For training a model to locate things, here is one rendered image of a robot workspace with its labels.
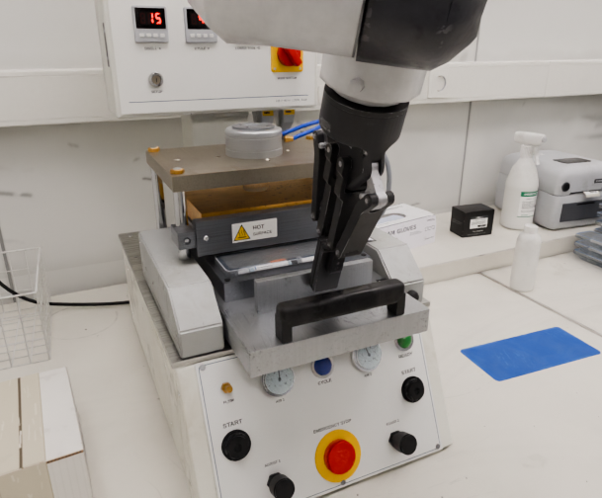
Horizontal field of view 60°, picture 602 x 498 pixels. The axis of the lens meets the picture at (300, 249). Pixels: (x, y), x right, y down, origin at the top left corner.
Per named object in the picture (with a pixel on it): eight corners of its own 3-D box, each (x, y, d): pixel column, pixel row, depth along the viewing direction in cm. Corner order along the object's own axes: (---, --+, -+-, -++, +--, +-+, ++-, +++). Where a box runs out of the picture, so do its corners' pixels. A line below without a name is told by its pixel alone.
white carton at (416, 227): (332, 246, 126) (332, 217, 124) (400, 228, 139) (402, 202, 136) (365, 263, 117) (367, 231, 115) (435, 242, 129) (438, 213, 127)
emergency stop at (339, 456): (323, 475, 63) (317, 443, 63) (353, 464, 64) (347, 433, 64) (329, 479, 61) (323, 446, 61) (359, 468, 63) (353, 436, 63)
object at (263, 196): (173, 207, 80) (168, 145, 76) (303, 192, 89) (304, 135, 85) (204, 244, 65) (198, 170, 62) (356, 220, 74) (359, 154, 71)
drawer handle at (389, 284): (274, 335, 54) (274, 301, 53) (394, 306, 60) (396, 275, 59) (282, 345, 53) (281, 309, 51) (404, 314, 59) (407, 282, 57)
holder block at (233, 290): (190, 255, 75) (189, 238, 74) (314, 235, 83) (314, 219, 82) (224, 302, 61) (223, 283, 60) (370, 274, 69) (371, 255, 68)
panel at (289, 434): (223, 532, 57) (194, 364, 58) (442, 449, 69) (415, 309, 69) (227, 539, 55) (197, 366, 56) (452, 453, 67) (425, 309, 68)
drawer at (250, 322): (183, 276, 78) (178, 226, 75) (315, 252, 86) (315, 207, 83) (250, 384, 53) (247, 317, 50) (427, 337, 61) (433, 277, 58)
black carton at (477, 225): (449, 230, 138) (452, 206, 135) (477, 227, 140) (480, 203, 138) (462, 238, 132) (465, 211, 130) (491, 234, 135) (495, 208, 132)
